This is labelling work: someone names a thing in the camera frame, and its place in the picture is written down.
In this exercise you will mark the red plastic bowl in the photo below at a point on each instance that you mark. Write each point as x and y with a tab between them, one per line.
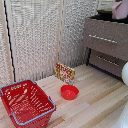
69	92

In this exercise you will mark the white perforated folding screen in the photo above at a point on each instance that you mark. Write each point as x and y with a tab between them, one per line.
33	36

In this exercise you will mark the colourful printed snack box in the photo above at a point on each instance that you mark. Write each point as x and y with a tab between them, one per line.
65	72

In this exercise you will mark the red plastic shopping basket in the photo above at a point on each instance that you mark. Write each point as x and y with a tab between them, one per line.
26	103

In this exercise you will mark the white rounded robot base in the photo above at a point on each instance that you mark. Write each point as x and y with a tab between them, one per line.
123	118

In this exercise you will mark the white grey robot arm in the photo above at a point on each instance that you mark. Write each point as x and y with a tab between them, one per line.
125	74

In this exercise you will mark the brown drawer cabinet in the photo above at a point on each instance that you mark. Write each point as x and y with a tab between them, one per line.
106	43

